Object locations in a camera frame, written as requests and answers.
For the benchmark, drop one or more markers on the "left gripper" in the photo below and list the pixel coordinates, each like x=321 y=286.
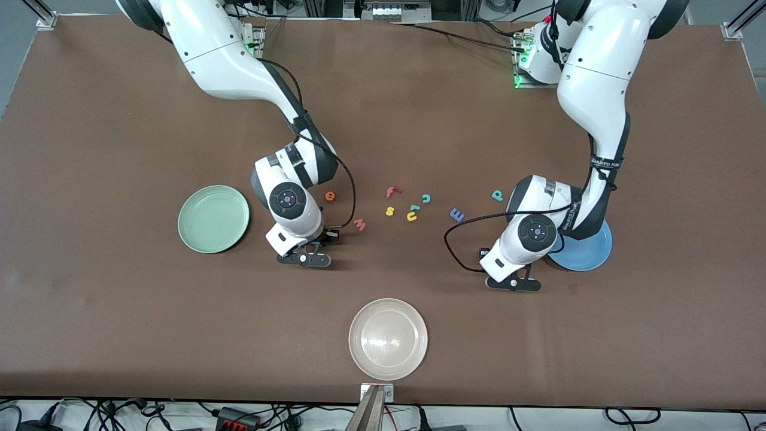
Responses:
x=485 y=254

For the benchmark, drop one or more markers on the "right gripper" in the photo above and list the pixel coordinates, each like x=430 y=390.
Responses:
x=324 y=237

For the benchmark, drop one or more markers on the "red letter w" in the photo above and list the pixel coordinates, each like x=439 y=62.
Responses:
x=359 y=224

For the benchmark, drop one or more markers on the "blue letter m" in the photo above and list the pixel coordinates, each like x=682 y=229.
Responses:
x=456 y=214

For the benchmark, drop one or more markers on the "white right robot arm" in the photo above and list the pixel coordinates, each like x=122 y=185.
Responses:
x=209 y=54

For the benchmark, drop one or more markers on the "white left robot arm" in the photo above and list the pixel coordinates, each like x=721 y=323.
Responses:
x=598 y=78

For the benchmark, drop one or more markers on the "red letter f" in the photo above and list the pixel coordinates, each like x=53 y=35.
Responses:
x=391 y=191

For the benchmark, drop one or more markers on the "blue plate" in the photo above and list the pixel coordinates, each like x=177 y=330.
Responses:
x=592 y=254

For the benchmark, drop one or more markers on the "green plate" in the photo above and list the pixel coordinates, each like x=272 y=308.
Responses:
x=213 y=219

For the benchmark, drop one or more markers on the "white plate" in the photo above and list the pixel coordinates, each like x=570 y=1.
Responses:
x=388 y=339

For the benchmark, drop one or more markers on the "black red power strip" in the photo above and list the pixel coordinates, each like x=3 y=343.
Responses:
x=238 y=418

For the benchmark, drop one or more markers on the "grey socket strip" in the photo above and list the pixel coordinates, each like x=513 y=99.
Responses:
x=392 y=11

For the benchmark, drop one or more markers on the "metal post bracket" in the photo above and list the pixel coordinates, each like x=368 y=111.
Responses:
x=389 y=392

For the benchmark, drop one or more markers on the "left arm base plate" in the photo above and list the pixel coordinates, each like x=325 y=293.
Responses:
x=526 y=84

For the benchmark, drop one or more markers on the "aluminium camera post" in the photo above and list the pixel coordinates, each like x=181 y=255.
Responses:
x=366 y=416

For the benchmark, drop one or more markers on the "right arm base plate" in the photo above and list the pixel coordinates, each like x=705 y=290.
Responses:
x=257 y=45

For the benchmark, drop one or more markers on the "aluminium frame profile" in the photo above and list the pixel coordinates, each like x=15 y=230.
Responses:
x=40 y=17
x=742 y=21

